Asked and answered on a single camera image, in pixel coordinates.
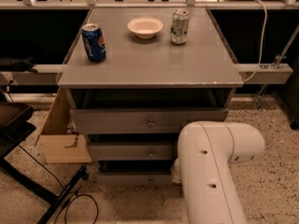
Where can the grey bottom drawer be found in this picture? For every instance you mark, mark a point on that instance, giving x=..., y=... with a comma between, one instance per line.
x=156, y=172

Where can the grey drawer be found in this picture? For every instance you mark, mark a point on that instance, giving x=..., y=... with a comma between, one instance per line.
x=156, y=151
x=156, y=172
x=141, y=120

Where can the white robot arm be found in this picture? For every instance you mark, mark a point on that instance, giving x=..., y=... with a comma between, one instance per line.
x=205, y=151

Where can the grey drawer cabinet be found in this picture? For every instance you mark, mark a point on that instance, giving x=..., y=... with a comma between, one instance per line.
x=150, y=73

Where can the grey top drawer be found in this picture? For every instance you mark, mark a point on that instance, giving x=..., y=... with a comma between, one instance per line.
x=141, y=120

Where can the grey middle drawer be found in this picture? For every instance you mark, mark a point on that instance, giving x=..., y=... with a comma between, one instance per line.
x=156, y=151

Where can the white bowl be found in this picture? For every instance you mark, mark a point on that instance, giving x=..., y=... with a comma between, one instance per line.
x=145, y=27

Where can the blue Pepsi can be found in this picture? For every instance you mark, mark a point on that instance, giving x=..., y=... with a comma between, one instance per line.
x=94, y=42

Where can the green silver soda can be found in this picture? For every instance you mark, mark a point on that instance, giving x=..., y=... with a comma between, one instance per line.
x=179, y=27

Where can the cardboard box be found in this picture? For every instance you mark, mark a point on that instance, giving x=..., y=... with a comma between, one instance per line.
x=60, y=140

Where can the metal railing beam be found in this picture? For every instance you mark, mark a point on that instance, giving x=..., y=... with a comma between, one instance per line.
x=48, y=74

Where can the black bag on rail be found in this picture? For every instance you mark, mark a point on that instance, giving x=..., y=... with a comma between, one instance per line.
x=16, y=65

